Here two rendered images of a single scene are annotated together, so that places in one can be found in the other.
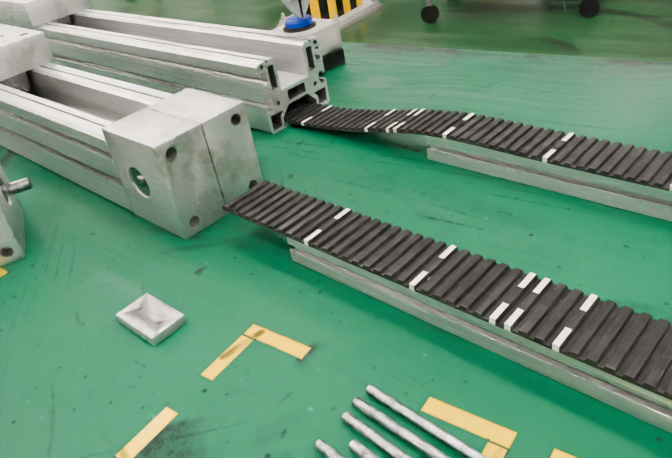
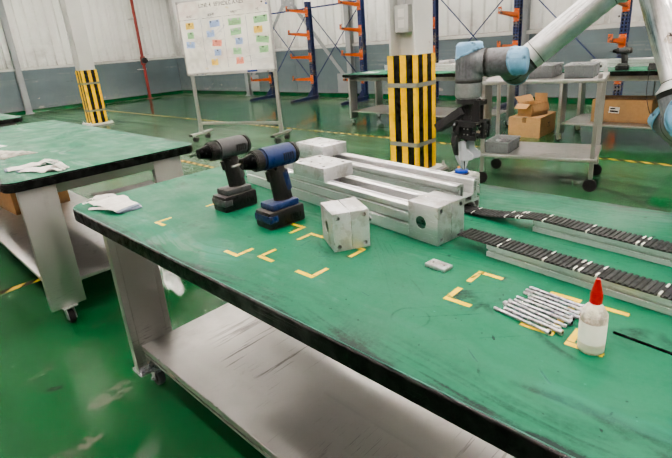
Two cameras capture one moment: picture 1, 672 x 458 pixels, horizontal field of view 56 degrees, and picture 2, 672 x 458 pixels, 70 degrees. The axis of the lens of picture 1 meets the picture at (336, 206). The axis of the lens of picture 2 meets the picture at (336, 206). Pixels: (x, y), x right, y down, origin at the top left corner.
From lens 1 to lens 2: 0.64 m
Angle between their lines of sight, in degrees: 13
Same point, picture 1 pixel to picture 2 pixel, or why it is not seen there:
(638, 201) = (622, 249)
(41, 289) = (385, 255)
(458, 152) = (547, 228)
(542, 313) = (590, 268)
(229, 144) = (457, 212)
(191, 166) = (445, 218)
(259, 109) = not seen: hidden behind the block
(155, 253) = (426, 249)
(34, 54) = (346, 170)
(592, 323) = (607, 271)
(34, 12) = (325, 151)
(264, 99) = not seen: hidden behind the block
